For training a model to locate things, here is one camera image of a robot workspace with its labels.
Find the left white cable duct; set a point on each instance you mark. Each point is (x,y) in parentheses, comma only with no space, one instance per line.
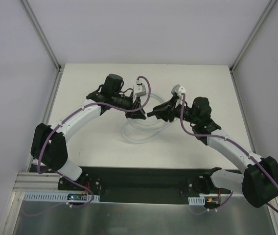
(60,197)

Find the left aluminium frame post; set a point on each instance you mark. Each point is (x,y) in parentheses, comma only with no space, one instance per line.
(40,33)

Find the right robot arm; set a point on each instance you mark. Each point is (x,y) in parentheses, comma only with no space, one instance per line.
(232,147)

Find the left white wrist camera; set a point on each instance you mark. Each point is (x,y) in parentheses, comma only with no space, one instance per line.
(139,90)

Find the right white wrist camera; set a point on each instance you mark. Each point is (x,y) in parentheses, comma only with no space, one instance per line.
(178,91)

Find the aluminium frame post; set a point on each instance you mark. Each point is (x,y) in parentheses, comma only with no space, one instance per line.
(256,28)
(40,33)

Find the white cable duct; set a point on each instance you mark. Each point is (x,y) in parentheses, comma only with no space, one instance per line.
(60,197)
(196,201)

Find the black T-shaped hose fitting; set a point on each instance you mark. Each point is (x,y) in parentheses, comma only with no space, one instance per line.
(150,114)

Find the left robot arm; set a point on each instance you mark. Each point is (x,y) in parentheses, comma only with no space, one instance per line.
(49,145)

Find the right aluminium frame post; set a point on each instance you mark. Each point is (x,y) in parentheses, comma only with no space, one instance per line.
(256,28)

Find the right white cable duct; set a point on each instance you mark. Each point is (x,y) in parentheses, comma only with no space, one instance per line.
(196,201)

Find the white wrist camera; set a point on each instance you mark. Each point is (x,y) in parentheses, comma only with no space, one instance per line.
(139,90)
(178,91)

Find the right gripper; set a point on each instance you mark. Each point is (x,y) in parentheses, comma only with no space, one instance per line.
(171,110)

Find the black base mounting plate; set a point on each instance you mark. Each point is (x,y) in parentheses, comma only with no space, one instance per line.
(162,186)

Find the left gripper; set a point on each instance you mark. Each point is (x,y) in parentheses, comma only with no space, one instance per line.
(132,105)

